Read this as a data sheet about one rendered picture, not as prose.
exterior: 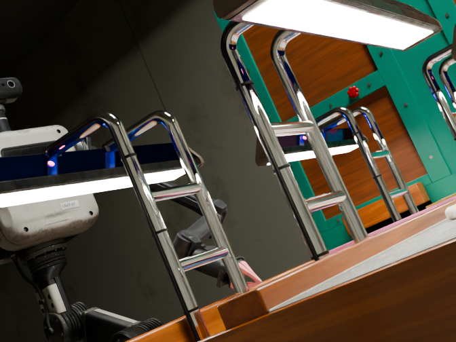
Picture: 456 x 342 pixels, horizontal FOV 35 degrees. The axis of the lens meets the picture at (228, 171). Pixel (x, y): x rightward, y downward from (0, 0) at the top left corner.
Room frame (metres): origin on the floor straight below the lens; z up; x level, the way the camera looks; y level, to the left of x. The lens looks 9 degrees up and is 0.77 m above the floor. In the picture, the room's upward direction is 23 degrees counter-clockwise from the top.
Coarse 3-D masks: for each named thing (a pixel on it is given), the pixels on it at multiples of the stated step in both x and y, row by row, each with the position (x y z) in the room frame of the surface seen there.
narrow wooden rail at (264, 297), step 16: (400, 224) 1.09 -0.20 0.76; (416, 224) 1.14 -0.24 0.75; (432, 224) 1.20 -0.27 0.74; (368, 240) 0.97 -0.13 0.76; (384, 240) 1.01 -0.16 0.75; (400, 240) 1.06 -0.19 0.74; (336, 256) 0.88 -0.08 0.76; (352, 256) 0.91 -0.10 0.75; (368, 256) 0.95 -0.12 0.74; (304, 272) 0.80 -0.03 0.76; (320, 272) 0.83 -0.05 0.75; (336, 272) 0.86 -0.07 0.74; (256, 288) 0.72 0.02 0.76; (272, 288) 0.74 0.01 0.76; (288, 288) 0.76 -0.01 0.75; (304, 288) 0.79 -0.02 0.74; (224, 304) 0.74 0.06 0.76; (240, 304) 0.73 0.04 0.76; (256, 304) 0.72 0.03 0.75; (272, 304) 0.73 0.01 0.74; (224, 320) 0.74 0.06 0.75; (240, 320) 0.73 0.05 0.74
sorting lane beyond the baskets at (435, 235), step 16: (448, 224) 0.99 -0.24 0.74; (416, 240) 0.90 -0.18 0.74; (432, 240) 0.72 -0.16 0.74; (448, 240) 0.62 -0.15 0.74; (384, 256) 0.83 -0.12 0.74; (400, 256) 0.67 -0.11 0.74; (352, 272) 0.78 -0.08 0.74; (368, 272) 0.66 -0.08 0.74; (320, 288) 0.72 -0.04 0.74; (288, 304) 0.70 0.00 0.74
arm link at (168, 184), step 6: (150, 186) 2.35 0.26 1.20; (156, 186) 2.35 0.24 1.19; (162, 186) 2.35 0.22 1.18; (168, 186) 2.35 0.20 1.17; (174, 198) 2.36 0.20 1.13; (180, 198) 2.35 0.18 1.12; (186, 198) 2.35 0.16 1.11; (192, 198) 2.35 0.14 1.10; (180, 204) 2.36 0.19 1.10; (186, 204) 2.36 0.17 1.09; (192, 204) 2.35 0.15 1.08; (198, 210) 2.36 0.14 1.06; (222, 222) 2.31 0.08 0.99
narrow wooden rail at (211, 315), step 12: (276, 276) 1.45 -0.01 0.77; (252, 288) 1.31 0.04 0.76; (228, 300) 1.24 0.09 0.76; (204, 312) 1.17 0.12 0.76; (216, 312) 1.20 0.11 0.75; (168, 324) 1.10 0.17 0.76; (180, 324) 1.12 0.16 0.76; (216, 324) 1.19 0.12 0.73; (144, 336) 1.04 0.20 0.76; (156, 336) 1.06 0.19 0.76; (168, 336) 1.08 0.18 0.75; (180, 336) 1.11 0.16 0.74; (192, 336) 1.13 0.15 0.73
